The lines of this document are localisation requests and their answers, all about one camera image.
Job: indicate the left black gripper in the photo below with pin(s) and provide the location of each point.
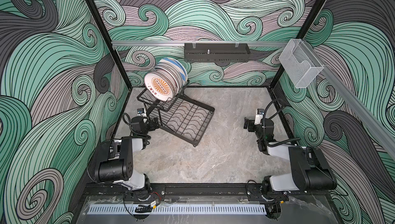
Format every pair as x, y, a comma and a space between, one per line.
151, 127

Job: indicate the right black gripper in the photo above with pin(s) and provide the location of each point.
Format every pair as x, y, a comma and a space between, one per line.
247, 122

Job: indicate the black dish rack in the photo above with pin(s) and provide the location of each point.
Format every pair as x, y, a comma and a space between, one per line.
181, 116

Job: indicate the sunburst pattern plate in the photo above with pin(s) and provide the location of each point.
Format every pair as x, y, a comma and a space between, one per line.
172, 80
149, 83

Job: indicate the blue striped plate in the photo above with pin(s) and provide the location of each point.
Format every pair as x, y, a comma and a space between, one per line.
176, 65

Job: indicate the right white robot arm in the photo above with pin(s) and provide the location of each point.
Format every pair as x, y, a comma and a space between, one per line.
310, 170

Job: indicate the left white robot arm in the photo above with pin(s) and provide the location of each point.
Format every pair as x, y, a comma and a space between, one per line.
114, 160

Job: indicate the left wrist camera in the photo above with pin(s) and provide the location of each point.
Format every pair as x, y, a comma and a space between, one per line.
141, 112

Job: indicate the clear plastic wall bin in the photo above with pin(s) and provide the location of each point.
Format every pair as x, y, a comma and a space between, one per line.
301, 63

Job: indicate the black hanging wall tray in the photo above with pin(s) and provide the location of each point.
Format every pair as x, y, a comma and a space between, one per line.
216, 53

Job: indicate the aluminium rail back wall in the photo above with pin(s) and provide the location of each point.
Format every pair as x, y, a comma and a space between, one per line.
145, 43

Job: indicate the aluminium rail wall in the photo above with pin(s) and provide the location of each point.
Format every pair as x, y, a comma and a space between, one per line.
368, 91
145, 43

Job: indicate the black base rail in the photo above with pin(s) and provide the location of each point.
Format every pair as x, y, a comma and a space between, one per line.
169, 191

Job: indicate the aluminium rail right wall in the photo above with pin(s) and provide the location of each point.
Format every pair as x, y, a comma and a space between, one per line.
368, 91

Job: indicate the white slotted cable duct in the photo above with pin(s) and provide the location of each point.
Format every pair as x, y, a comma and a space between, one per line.
182, 209

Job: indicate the black corner frame post right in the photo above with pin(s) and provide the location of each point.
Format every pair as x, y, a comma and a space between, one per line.
317, 6

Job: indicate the black corner frame post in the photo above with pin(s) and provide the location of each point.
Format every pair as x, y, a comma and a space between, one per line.
101, 27
317, 6

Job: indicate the black corner frame post left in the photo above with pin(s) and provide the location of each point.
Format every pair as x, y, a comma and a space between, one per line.
101, 27

